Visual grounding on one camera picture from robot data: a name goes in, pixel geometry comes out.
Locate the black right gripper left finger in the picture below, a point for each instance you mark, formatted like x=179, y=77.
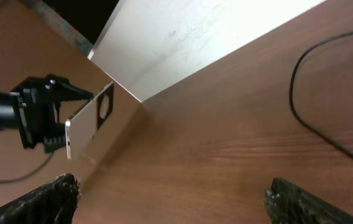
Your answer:
x=53, y=202

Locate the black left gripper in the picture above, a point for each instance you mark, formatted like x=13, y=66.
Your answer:
x=36, y=112

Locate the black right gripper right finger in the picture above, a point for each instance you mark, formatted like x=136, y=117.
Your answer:
x=286, y=202

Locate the black smartphone silver back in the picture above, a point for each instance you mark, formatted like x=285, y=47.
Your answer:
x=82, y=125

